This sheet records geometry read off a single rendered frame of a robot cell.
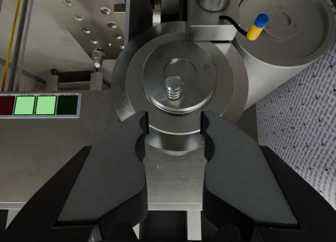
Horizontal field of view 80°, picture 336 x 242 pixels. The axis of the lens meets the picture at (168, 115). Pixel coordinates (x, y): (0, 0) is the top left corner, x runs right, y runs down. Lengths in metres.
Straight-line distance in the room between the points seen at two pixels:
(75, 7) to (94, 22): 0.05
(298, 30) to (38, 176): 0.62
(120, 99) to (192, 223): 0.41
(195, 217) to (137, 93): 0.41
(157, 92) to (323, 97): 0.21
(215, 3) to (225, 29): 0.03
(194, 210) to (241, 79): 0.40
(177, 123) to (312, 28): 0.19
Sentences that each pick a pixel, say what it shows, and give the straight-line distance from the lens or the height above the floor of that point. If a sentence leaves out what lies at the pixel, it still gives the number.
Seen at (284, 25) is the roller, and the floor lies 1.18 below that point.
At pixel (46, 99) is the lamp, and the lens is 0.66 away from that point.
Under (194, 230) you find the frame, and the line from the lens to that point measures 0.57.
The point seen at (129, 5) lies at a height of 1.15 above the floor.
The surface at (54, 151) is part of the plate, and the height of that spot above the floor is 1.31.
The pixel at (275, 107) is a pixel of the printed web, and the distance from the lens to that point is 0.41.
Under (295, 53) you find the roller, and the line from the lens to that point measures 0.28.
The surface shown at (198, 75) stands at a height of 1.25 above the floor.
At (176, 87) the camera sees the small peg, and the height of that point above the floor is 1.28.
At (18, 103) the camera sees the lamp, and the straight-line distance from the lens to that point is 0.70.
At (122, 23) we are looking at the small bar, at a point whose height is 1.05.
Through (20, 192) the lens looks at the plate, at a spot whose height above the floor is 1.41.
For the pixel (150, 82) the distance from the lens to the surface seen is 0.20.
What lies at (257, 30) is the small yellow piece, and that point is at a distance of 0.18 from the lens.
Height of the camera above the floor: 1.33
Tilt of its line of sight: 12 degrees down
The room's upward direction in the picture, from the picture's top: 180 degrees clockwise
